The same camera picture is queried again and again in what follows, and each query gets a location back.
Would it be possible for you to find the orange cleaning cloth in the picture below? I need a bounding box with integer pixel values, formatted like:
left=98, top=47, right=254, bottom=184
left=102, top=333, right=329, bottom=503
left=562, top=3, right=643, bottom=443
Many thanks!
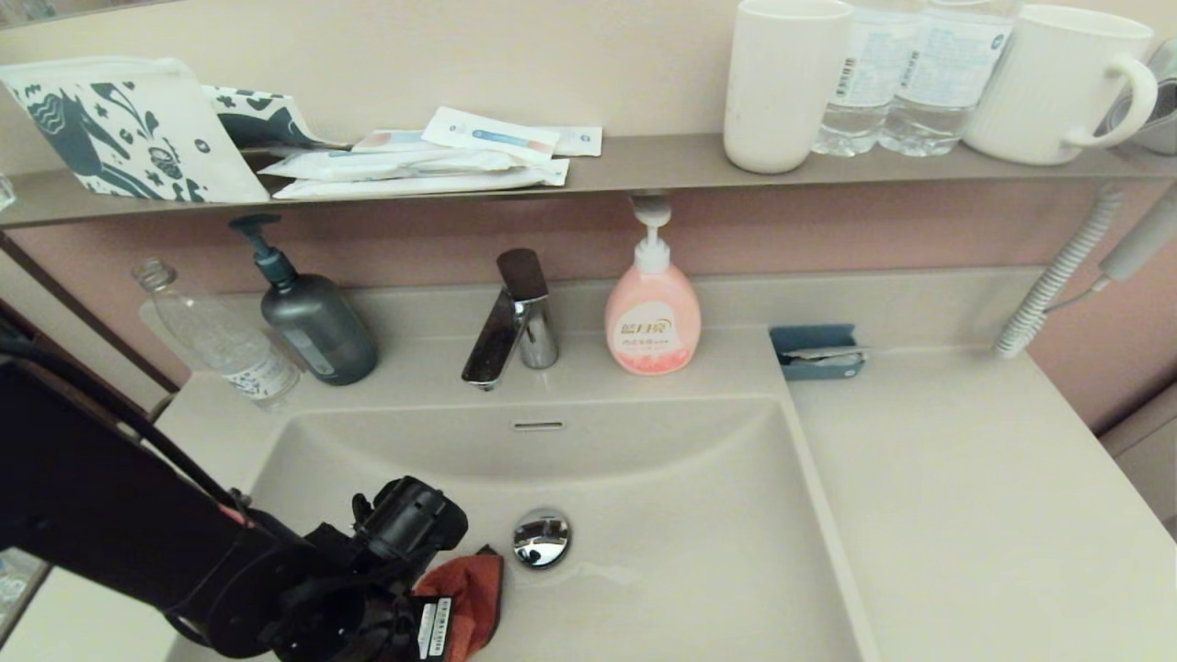
left=412, top=547, right=505, bottom=661

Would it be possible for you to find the chrome sink faucet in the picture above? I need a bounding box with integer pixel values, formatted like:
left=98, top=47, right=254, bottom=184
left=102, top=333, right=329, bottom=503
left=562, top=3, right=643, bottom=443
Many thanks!
left=460, top=248, right=561, bottom=392

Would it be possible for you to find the beige wash basin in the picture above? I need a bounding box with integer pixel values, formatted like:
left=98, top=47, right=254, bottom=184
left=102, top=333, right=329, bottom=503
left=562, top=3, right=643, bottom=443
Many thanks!
left=248, top=395, right=879, bottom=662

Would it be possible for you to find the chrome drain stopper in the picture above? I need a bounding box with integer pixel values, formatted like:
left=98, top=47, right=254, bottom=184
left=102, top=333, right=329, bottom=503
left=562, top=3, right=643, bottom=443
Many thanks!
left=512, top=507, right=573, bottom=570

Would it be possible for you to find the dark grey pump bottle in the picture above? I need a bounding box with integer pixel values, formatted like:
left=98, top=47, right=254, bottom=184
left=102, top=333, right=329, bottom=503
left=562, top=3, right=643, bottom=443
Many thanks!
left=230, top=214, right=381, bottom=387

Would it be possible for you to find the clear empty plastic bottle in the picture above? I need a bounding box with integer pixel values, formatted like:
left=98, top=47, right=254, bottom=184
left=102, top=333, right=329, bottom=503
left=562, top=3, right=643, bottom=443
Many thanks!
left=135, top=258, right=304, bottom=412

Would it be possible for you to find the pink soap pump bottle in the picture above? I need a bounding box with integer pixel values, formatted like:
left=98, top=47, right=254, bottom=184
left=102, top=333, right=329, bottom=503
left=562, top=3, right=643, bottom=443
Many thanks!
left=604, top=195, right=703, bottom=376

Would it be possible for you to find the large white flat packet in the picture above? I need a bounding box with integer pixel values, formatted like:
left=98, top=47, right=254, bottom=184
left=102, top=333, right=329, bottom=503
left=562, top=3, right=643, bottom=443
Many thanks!
left=274, top=158, right=572, bottom=201

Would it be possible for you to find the white packet blue print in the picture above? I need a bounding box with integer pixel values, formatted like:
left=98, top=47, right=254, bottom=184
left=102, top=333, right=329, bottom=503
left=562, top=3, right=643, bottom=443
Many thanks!
left=260, top=147, right=527, bottom=183

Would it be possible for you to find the pinkish small packet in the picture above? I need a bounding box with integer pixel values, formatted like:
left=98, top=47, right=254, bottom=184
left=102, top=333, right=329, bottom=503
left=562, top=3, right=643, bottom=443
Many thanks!
left=352, top=129, right=453, bottom=155

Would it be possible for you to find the white toothbrush packet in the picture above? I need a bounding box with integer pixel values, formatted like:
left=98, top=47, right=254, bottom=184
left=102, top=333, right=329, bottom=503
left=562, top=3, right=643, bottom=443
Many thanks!
left=423, top=107, right=563, bottom=166

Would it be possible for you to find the small white sachet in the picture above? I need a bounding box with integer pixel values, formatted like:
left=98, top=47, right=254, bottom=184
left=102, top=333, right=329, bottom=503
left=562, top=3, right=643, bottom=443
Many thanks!
left=541, top=126, right=604, bottom=158

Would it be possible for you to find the small patterned toiletry pouch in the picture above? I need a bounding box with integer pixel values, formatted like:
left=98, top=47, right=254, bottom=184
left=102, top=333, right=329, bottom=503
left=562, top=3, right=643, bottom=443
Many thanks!
left=204, top=86, right=355, bottom=154

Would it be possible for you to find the blue soap dish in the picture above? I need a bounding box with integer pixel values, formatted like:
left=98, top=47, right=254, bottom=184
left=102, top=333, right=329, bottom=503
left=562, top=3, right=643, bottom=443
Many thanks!
left=770, top=324, right=867, bottom=382

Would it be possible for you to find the large patterned toiletry pouch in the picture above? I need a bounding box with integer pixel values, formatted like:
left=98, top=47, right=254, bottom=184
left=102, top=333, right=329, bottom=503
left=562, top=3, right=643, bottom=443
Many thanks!
left=0, top=57, right=275, bottom=204

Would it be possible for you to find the white plastic tumbler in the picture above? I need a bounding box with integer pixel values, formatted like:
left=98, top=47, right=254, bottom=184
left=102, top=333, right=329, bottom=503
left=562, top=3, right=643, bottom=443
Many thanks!
left=723, top=0, right=853, bottom=176

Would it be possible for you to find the clear water bottle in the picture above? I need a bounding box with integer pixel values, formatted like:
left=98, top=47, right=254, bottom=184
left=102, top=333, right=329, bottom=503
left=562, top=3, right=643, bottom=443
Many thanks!
left=878, top=0, right=1020, bottom=158
left=812, top=0, right=907, bottom=158

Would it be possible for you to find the beige cabinet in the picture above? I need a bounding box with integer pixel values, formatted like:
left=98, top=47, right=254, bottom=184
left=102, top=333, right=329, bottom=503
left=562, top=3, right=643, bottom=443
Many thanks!
left=1099, top=382, right=1177, bottom=539

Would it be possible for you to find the white ribbed mug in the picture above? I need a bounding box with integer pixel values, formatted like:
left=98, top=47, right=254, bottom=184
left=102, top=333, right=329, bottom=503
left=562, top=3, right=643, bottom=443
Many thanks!
left=961, top=5, right=1160, bottom=168

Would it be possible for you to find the grey hair dryer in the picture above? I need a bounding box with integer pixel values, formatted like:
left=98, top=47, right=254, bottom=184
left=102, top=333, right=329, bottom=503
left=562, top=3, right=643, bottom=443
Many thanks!
left=1097, top=184, right=1177, bottom=284

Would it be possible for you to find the chrome dryer holder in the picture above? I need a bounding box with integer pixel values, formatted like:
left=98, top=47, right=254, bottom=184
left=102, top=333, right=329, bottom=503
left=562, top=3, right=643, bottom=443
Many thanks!
left=1103, top=37, right=1177, bottom=157

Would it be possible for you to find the grey wall shelf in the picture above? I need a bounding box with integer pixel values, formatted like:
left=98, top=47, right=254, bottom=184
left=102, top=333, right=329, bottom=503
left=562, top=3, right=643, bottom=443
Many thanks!
left=0, top=133, right=1177, bottom=230

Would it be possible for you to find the wall mirror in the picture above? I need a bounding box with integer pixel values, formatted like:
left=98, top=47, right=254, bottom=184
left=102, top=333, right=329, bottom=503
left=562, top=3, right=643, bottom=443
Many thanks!
left=0, top=0, right=176, bottom=30

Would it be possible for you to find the white coiled cord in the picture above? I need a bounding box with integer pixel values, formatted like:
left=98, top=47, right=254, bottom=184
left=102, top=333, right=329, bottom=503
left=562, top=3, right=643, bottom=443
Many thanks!
left=993, top=184, right=1128, bottom=360

